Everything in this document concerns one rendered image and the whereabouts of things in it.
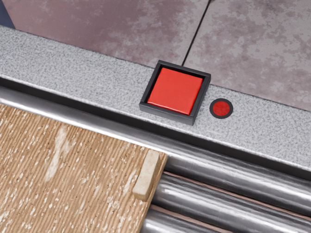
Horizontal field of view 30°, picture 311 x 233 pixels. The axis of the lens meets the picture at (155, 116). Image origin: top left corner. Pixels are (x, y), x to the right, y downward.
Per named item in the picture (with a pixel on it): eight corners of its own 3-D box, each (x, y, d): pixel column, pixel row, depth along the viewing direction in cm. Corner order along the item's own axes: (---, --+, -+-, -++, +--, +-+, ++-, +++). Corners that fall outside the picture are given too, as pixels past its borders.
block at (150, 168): (150, 156, 73) (148, 147, 70) (164, 161, 72) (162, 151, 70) (133, 199, 70) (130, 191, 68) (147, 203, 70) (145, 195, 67)
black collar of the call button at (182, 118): (159, 65, 82) (158, 59, 80) (211, 80, 80) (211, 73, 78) (139, 110, 78) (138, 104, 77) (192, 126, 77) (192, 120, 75)
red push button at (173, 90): (162, 71, 81) (162, 66, 80) (203, 83, 80) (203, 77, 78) (147, 107, 79) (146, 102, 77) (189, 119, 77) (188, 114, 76)
